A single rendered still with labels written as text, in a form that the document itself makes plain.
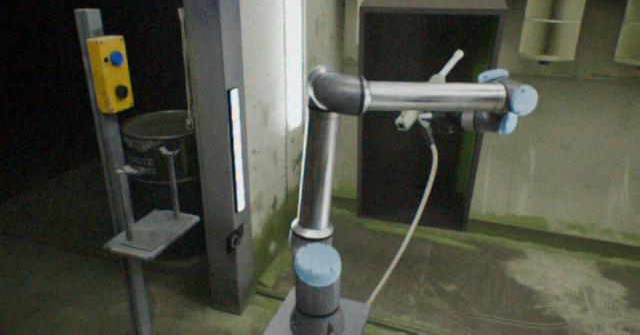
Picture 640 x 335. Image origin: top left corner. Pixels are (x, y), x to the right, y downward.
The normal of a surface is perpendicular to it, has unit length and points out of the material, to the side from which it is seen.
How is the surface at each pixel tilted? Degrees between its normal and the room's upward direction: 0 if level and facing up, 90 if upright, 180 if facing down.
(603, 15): 90
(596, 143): 57
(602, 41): 90
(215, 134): 90
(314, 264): 5
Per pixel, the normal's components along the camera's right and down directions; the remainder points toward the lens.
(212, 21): -0.34, 0.34
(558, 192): -0.29, -0.21
